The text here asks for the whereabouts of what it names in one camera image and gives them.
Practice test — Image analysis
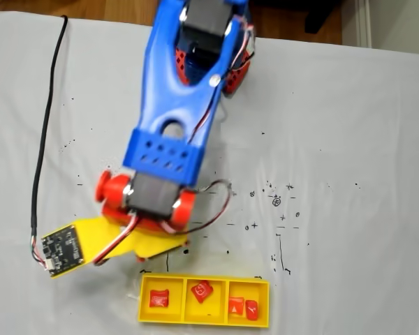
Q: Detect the yellow three-compartment box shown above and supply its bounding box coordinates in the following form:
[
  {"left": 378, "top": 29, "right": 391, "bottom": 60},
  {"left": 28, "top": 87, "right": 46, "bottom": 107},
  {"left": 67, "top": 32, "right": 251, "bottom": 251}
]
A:
[{"left": 136, "top": 271, "right": 270, "bottom": 329}]

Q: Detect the white table cover sheet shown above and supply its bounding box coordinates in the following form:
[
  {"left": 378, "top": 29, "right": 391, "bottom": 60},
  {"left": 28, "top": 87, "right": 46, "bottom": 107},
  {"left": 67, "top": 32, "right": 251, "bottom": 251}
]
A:
[{"left": 0, "top": 10, "right": 419, "bottom": 335}]

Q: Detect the red Starburst candy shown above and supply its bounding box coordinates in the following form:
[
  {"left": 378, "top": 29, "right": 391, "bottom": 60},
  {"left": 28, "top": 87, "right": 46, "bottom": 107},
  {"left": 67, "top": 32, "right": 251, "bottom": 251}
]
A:
[
  {"left": 190, "top": 280, "right": 214, "bottom": 304},
  {"left": 244, "top": 299, "right": 260, "bottom": 321},
  {"left": 148, "top": 288, "right": 171, "bottom": 308}
]

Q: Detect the black red looped servo wire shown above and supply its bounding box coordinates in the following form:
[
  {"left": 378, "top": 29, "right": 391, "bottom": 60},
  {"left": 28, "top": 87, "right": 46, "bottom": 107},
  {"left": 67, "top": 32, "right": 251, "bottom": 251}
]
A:
[{"left": 181, "top": 179, "right": 234, "bottom": 234}]

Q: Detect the camera board on yellow mount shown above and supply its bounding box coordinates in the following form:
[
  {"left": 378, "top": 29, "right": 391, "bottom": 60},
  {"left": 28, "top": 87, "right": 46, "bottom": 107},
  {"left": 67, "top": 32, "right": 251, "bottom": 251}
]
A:
[{"left": 41, "top": 216, "right": 122, "bottom": 280}]

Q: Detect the white red servo wire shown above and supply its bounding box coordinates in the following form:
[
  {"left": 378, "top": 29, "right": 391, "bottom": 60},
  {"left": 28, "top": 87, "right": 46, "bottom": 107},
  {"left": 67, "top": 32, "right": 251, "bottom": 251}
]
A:
[{"left": 93, "top": 215, "right": 142, "bottom": 267}]

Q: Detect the orange Starburst candy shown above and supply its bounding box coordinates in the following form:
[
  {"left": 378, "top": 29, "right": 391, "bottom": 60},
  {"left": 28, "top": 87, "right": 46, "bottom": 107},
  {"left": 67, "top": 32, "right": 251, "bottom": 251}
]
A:
[{"left": 228, "top": 297, "right": 245, "bottom": 317}]

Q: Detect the white baseboard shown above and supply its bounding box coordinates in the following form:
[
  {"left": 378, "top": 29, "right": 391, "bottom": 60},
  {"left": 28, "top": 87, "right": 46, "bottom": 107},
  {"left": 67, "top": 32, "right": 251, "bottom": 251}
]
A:
[{"left": 355, "top": 0, "right": 374, "bottom": 49}]

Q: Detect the black camera cable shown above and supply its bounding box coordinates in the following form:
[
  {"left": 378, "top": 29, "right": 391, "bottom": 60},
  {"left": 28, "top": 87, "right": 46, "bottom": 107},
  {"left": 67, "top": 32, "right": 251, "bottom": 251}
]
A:
[{"left": 29, "top": 15, "right": 69, "bottom": 273}]

